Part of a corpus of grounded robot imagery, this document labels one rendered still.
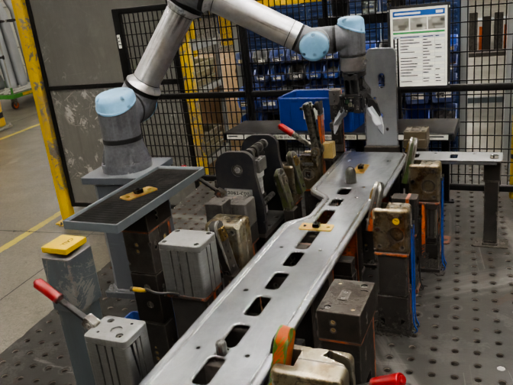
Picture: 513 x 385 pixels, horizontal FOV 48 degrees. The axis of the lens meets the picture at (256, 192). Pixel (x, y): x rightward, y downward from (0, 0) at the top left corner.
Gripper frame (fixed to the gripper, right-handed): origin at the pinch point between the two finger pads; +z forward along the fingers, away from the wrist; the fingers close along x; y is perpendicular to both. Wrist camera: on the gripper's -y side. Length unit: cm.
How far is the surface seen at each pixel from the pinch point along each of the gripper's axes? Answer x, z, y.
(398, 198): 15.8, 11.7, 22.0
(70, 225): -38, -8, 88
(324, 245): 5, 9, 56
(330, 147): -11.3, 6.6, -6.1
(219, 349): 0, 6, 101
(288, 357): 15, 1, 106
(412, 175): 17.4, 9.8, 8.5
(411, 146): 17.1, 1.4, 7.4
